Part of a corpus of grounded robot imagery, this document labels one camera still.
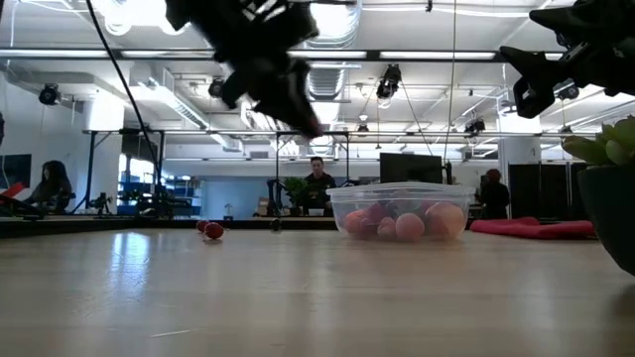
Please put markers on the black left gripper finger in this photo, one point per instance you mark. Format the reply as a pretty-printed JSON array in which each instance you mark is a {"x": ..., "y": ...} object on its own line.
[
  {"x": 239, "y": 86},
  {"x": 285, "y": 94}
]

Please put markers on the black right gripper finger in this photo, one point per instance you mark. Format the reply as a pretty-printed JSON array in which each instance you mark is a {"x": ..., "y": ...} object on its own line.
[
  {"x": 536, "y": 62},
  {"x": 535, "y": 96}
]

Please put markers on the clear plastic tupperware container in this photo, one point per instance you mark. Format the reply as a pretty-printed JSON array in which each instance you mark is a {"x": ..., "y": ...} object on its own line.
[{"x": 397, "y": 191}]

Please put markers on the orange-pink toy peach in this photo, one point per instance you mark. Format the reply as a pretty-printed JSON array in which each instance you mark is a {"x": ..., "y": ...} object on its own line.
[{"x": 445, "y": 220}]

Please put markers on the pink toy raspberry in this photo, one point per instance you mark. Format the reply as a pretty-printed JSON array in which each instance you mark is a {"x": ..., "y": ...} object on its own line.
[{"x": 386, "y": 229}]

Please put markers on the pink peach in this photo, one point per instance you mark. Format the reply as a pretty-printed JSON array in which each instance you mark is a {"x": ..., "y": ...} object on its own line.
[{"x": 410, "y": 227}]

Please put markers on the black background robot arm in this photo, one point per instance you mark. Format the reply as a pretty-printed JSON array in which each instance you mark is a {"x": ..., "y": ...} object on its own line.
[{"x": 101, "y": 202}]

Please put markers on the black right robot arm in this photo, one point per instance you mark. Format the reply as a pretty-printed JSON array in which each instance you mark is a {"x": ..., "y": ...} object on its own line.
[{"x": 626, "y": 49}]

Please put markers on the black partition panels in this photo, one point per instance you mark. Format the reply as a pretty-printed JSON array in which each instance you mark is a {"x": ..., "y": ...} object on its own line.
[{"x": 546, "y": 191}]

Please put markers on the green background plant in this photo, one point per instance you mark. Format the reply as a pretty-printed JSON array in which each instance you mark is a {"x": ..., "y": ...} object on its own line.
[{"x": 296, "y": 188}]

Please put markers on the person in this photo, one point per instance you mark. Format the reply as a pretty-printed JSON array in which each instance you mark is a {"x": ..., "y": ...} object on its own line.
[
  {"x": 52, "y": 187},
  {"x": 319, "y": 183},
  {"x": 493, "y": 194}
]

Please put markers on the black hanging screen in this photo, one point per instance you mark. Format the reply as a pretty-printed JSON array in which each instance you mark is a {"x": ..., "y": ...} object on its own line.
[{"x": 141, "y": 146}]

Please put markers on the shiny black round berry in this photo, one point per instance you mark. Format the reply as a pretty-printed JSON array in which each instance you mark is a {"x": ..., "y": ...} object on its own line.
[{"x": 276, "y": 224}]

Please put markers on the red folded towel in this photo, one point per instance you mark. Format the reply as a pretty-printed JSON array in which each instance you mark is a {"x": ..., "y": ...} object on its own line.
[{"x": 533, "y": 228}]

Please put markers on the potted succulent, black pot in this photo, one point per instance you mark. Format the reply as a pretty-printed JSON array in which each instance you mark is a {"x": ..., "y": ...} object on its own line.
[{"x": 610, "y": 213}]

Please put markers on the black computer monitor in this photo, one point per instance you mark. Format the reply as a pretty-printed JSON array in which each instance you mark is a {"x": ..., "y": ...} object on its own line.
[{"x": 412, "y": 168}]

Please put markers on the red background object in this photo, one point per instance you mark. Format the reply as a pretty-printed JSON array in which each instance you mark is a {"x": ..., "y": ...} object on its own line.
[{"x": 12, "y": 191}]

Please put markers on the silver ceiling air duct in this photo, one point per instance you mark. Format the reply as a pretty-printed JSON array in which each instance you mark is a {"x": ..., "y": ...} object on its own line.
[{"x": 327, "y": 82}]

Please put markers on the black aluminium rig frame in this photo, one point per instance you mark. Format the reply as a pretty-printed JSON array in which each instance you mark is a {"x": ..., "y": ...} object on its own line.
[{"x": 99, "y": 227}]

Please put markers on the black wall screen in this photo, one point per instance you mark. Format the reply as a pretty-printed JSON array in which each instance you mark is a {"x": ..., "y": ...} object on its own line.
[{"x": 15, "y": 171}]

